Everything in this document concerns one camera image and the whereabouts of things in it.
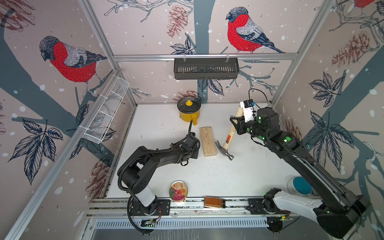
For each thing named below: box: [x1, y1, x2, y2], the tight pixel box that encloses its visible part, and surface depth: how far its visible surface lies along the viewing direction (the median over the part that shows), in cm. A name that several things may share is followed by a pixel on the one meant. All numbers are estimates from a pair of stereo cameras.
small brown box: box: [204, 196, 226, 209], surface depth 74 cm
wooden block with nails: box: [200, 126, 217, 157], surface depth 96 cm
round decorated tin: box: [169, 180, 188, 203], surface depth 77 cm
